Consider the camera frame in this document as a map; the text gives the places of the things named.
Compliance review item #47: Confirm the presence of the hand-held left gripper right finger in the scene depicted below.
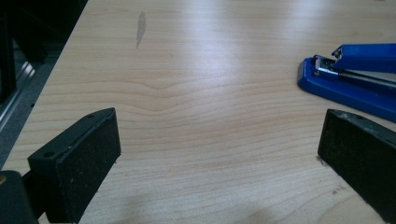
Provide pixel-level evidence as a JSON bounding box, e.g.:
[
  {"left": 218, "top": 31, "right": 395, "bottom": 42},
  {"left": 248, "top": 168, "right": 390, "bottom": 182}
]
[{"left": 317, "top": 108, "right": 396, "bottom": 224}]

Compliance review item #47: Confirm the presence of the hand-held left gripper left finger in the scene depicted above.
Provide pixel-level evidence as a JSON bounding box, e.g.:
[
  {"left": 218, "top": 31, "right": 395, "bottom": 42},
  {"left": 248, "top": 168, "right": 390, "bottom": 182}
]
[{"left": 27, "top": 107, "right": 122, "bottom": 224}]

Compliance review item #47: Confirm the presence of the metal floor rail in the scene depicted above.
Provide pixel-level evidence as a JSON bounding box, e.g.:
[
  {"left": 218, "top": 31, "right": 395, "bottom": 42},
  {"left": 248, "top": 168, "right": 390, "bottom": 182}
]
[{"left": 0, "top": 60, "right": 35, "bottom": 133}]

